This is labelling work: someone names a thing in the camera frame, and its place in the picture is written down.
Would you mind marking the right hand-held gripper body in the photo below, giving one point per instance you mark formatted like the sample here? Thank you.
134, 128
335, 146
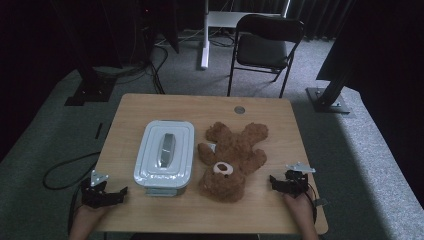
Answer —
298, 186

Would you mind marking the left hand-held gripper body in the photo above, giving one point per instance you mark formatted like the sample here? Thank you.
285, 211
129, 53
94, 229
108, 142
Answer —
95, 198

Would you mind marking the transparent brown storage box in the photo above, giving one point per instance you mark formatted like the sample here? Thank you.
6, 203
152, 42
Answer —
165, 192

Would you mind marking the brown teddy bear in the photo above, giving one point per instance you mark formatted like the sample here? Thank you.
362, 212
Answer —
233, 156

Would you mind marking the person's left hand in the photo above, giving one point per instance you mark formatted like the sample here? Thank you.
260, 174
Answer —
88, 216

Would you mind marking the person's right hand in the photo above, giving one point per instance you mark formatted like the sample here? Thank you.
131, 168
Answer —
300, 208

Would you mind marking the grey tape piece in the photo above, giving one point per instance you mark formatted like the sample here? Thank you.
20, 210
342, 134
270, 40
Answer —
321, 202

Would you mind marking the black strip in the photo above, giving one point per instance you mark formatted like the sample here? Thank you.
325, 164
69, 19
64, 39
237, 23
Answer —
98, 130

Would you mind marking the grey round table grommet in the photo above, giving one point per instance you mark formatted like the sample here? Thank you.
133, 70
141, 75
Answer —
239, 109

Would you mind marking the black folding chair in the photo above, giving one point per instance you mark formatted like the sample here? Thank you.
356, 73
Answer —
263, 50

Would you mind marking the dark curtain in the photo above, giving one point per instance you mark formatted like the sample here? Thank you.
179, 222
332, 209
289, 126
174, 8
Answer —
316, 16

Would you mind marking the black stand with base plate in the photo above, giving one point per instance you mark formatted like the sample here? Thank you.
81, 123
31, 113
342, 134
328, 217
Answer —
91, 90
328, 101

